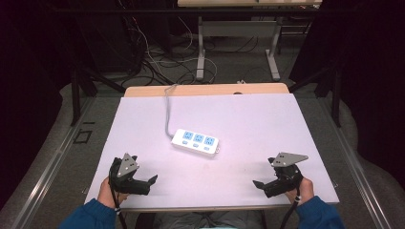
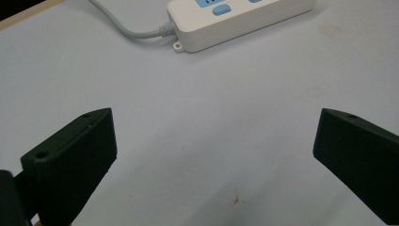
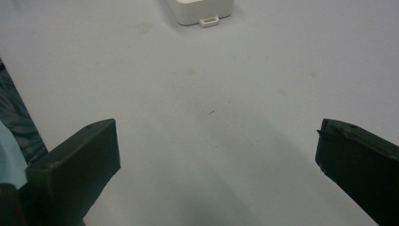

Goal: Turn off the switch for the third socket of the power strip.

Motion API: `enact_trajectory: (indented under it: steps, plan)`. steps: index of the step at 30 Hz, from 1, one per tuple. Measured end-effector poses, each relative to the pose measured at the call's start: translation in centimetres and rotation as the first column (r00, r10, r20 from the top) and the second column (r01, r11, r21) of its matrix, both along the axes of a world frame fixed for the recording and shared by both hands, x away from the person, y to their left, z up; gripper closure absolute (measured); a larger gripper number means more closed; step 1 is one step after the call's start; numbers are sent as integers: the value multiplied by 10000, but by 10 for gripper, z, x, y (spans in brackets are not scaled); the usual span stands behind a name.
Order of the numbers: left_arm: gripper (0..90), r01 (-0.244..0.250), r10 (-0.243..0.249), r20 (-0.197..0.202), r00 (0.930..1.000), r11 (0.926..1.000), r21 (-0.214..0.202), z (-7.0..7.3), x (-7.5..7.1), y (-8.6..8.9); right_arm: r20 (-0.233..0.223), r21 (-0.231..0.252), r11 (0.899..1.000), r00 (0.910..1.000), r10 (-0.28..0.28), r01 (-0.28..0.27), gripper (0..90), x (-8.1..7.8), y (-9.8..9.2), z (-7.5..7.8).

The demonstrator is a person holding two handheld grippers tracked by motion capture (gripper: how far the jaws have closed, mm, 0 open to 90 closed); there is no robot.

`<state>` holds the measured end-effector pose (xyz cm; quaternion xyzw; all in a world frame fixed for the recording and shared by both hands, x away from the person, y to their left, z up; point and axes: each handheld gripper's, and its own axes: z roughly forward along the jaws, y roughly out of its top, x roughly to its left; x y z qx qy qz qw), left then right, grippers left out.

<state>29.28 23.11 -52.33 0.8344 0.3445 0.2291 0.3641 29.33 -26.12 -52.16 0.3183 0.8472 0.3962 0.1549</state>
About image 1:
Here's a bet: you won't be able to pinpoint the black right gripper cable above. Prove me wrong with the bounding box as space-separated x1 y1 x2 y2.
279 185 303 229

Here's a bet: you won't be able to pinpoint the white power strip blue sockets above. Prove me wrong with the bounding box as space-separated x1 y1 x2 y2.
170 128 221 157

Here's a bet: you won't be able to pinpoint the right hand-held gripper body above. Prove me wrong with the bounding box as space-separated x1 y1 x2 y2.
263 152 309 199

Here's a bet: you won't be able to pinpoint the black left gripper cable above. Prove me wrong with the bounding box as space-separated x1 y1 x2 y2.
109 165 129 229

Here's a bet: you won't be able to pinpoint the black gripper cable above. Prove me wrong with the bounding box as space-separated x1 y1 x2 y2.
109 165 129 229
279 185 303 229

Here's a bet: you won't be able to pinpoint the dark curtain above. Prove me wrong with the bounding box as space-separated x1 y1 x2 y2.
288 0 405 179
0 0 84 211

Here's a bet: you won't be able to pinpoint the metal floor rail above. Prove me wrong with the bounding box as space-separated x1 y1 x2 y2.
314 94 385 229
9 94 96 229

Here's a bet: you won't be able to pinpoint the person's right hand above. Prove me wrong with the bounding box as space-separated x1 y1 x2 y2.
284 177 315 205

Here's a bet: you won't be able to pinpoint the white table mat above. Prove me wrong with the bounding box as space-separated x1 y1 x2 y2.
83 93 340 211

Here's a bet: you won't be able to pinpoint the grey power strip cable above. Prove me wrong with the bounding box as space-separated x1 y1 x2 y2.
163 83 180 139

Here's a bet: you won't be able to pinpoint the desk with white metal legs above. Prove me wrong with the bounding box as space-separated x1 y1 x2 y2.
177 0 323 82

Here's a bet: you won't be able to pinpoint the black metal stand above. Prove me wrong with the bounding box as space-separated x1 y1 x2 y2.
70 65 127 128
288 61 343 129

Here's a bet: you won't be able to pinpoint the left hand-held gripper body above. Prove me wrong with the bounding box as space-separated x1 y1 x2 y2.
108 152 151 197

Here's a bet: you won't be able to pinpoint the tangle of floor cables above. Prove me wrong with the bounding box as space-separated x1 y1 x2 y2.
114 0 221 87

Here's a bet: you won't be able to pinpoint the person's lap grey trousers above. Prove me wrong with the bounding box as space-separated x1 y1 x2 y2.
152 210 266 229

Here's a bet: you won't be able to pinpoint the person's left hand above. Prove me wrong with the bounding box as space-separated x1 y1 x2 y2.
96 176 131 210

